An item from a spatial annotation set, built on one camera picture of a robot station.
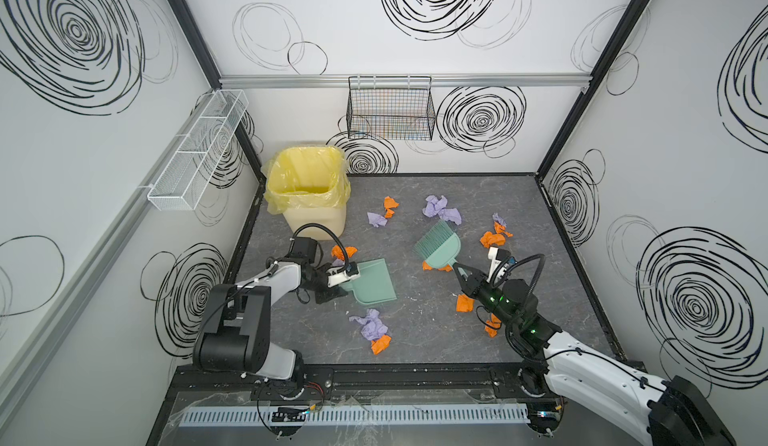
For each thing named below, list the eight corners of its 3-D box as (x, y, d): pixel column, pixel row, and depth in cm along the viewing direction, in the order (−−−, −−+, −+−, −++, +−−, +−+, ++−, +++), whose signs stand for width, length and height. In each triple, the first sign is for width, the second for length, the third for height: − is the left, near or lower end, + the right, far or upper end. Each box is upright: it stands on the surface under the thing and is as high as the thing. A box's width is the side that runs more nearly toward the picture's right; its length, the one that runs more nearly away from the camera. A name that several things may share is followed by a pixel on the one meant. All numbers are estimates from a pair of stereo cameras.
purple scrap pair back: (424, 224, 107) (425, 218, 105) (422, 201, 114) (422, 195, 111) (459, 224, 107) (461, 218, 105) (455, 201, 114) (456, 195, 111)
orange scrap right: (494, 254, 100) (496, 251, 98) (476, 241, 103) (478, 237, 101) (511, 237, 104) (514, 233, 102) (494, 224, 108) (496, 220, 106)
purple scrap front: (366, 348, 81) (365, 345, 79) (350, 320, 86) (349, 317, 84) (389, 331, 84) (389, 329, 82) (372, 305, 88) (372, 302, 87)
